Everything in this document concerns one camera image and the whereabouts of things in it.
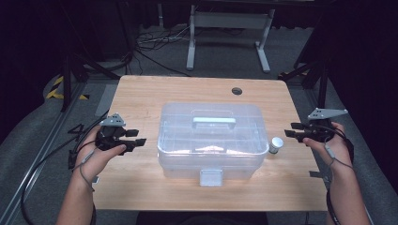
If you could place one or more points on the small white bottle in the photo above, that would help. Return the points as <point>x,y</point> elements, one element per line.
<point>276,144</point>

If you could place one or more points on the grey table edge bracket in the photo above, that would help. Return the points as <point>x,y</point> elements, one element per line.
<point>316,174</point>

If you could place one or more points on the person's right hand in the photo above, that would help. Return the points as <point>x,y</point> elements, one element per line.
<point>339,150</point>

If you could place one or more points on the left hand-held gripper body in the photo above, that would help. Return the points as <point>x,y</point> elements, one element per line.
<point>109,137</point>

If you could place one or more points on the grey metal desk frame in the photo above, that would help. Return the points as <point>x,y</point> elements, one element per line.
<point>231,20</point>

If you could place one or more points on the aluminium floor rail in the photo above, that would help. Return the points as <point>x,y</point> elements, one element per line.
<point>28,178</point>

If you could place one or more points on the person's left hand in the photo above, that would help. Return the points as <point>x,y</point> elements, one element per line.
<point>90,159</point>

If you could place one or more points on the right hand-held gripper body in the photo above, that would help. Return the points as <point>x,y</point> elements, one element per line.
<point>319,114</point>

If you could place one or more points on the black metal stand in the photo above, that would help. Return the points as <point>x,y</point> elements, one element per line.
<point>66,84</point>
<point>322,84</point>

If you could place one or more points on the clear plastic storage box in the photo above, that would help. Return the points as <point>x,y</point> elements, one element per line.
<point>212,140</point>

